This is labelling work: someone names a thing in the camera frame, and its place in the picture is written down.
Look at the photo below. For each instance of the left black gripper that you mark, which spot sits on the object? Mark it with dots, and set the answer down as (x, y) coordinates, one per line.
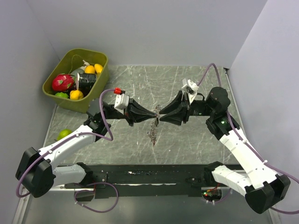
(134, 108)

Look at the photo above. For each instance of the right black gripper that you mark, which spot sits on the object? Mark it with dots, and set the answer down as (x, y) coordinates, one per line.
(176, 117)

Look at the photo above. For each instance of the metal disc keyring organizer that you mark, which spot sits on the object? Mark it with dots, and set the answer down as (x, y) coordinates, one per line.
(152, 133)

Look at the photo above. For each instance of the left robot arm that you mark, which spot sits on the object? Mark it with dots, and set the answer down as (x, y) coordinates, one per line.
(40, 170)

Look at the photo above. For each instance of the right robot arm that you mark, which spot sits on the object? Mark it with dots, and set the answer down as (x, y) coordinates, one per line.
(261, 186)

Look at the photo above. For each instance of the black wrapped cup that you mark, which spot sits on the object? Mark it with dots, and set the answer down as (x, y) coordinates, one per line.
(85, 81)

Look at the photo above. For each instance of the yellow lemon toy back right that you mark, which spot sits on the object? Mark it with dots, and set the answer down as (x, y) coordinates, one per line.
(98, 68)

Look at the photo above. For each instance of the yellow lemon toy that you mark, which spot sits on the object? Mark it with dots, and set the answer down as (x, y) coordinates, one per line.
(76, 95)
(98, 68)
(90, 69)

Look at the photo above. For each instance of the yellow lemon toy front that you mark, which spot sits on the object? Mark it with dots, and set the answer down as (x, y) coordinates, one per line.
(76, 95)

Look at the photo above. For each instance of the yellow lemon toy back left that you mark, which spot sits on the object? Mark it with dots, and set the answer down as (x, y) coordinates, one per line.
(90, 69)

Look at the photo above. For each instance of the grey spray bottle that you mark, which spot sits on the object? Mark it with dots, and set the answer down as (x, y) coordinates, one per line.
(80, 69)

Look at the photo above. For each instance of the green pear toy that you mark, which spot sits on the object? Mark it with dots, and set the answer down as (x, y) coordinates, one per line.
(63, 133)

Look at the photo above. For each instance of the green lime toy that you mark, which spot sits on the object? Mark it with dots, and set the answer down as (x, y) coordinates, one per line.
(62, 95)

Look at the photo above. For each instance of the red dragon fruit toy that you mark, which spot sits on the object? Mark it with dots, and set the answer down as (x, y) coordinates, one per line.
(62, 82)

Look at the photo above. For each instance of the olive green plastic bin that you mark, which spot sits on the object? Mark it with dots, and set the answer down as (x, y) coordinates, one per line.
(71, 61)

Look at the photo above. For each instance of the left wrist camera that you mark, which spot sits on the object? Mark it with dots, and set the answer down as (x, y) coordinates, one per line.
(121, 100)

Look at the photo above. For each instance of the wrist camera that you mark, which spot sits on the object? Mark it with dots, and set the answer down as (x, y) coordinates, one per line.
(190, 88)
(121, 100)

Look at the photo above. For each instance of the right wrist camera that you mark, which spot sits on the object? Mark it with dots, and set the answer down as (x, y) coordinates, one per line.
(190, 88)

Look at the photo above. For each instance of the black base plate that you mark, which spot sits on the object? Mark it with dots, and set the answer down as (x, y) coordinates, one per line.
(146, 180)

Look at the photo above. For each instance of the aluminium rail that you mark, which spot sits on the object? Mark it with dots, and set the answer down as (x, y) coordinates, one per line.
(56, 207)

